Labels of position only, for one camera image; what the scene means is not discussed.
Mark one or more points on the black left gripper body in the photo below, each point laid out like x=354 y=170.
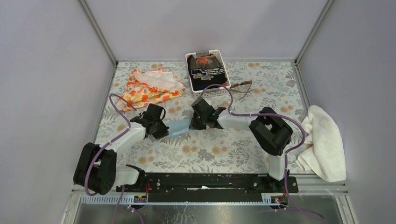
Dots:
x=157 y=123

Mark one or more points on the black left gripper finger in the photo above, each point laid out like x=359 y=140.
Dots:
x=157 y=132
x=166 y=132

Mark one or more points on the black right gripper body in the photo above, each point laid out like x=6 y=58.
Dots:
x=202 y=118

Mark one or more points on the light blue cleaning cloth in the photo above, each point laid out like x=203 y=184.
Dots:
x=178 y=127

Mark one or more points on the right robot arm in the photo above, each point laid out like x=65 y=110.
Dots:
x=271 y=132

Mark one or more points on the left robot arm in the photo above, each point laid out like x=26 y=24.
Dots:
x=97 y=168

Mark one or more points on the brown tinted sunglasses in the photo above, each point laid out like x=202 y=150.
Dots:
x=243 y=88

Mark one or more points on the white perforated plastic basket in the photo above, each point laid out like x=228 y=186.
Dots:
x=214 y=89

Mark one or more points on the orange floral cloth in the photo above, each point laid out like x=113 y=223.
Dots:
x=149 y=87

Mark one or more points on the floral patterned tablecloth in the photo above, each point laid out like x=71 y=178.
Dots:
x=214 y=150

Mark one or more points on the black printed folded garment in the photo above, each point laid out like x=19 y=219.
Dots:
x=205 y=70

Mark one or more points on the white towel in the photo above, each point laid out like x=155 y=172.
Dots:
x=325 y=154

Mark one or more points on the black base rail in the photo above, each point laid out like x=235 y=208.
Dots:
x=208 y=188

